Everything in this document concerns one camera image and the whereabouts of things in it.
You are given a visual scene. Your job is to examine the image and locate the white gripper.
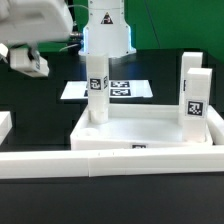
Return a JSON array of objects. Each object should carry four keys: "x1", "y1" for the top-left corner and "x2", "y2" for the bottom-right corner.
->
[{"x1": 0, "y1": 0, "x2": 73, "y2": 62}]

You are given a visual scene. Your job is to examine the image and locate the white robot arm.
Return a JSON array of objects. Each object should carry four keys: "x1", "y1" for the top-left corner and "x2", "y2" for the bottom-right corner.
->
[{"x1": 0, "y1": 0, "x2": 135, "y2": 70}]

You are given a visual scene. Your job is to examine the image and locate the white block at left edge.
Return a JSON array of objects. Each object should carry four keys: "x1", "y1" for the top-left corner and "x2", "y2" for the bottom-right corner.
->
[{"x1": 0, "y1": 111, "x2": 12, "y2": 145}]

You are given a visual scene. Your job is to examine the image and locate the white L-shaped guide fence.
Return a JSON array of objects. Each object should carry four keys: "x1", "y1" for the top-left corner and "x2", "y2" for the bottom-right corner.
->
[{"x1": 0, "y1": 105, "x2": 224, "y2": 179}]

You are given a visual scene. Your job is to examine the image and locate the fiducial marker sheet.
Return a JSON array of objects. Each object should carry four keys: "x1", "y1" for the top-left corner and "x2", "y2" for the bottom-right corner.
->
[{"x1": 60, "y1": 79, "x2": 154, "y2": 100}]

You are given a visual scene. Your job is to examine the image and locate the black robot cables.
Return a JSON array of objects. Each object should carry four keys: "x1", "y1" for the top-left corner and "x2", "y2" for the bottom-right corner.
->
[{"x1": 58, "y1": 0, "x2": 84, "y2": 54}]

